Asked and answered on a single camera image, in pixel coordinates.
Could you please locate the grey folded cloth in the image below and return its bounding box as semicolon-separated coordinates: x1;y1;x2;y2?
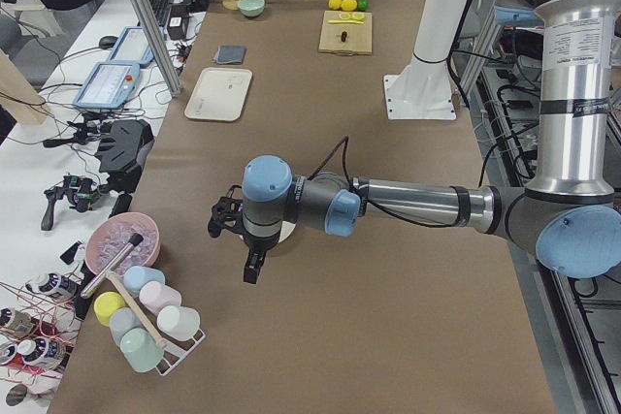
213;45;246;65

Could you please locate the round cream plate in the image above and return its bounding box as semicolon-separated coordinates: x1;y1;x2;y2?
278;221;296;243

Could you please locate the mint green cup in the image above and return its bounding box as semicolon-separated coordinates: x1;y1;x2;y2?
119;328;164;373

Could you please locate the black computer mouse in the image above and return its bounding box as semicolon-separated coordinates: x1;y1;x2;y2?
98;35;118;50

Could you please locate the blue teach pendant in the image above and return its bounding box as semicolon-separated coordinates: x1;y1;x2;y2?
108;26;154;67
73;61;141;111

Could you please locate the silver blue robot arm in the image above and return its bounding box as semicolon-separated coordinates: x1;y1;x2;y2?
236;0;620;283

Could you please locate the aluminium frame post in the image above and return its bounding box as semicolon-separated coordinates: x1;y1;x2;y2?
130;0;181;98

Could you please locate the cream rectangular tray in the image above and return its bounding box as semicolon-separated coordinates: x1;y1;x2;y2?
184;67;252;122

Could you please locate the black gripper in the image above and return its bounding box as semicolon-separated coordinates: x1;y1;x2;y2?
242;230;280;284

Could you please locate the yellow plastic knife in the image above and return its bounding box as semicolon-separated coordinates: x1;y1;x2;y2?
327;19;365;25

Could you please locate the green lime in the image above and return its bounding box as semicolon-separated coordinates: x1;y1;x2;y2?
357;0;369;12

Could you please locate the white cup rack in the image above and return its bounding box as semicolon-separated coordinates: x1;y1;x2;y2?
105;271;207;377

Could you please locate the pink bowl with ice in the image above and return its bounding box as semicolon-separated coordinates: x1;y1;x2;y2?
85;212;160;274

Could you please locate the light blue cup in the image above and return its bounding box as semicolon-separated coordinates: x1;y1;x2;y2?
122;266;166;297

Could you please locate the mint green bowl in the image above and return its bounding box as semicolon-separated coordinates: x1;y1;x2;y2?
238;0;266;18

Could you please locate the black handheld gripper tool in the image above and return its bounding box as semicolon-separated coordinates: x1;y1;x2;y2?
40;175;104;231

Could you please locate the pink cup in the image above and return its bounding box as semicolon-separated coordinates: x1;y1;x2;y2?
139;280;182;315

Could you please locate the white cup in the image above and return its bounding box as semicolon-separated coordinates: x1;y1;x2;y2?
157;305;200;341

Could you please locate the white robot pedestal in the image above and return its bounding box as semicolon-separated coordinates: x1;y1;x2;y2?
384;0;467;120

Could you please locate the yellow cup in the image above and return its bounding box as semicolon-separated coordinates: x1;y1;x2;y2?
94;291;127;327

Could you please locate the bamboo cutting board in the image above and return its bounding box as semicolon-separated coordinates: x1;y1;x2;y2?
318;11;373;55

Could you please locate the steel muddler tool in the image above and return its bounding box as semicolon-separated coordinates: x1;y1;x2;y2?
80;233;144;300

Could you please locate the grey cup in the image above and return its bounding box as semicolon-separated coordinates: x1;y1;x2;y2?
109;307;142;346

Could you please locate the black device stand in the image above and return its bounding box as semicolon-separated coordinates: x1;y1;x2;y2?
95;119;154;193

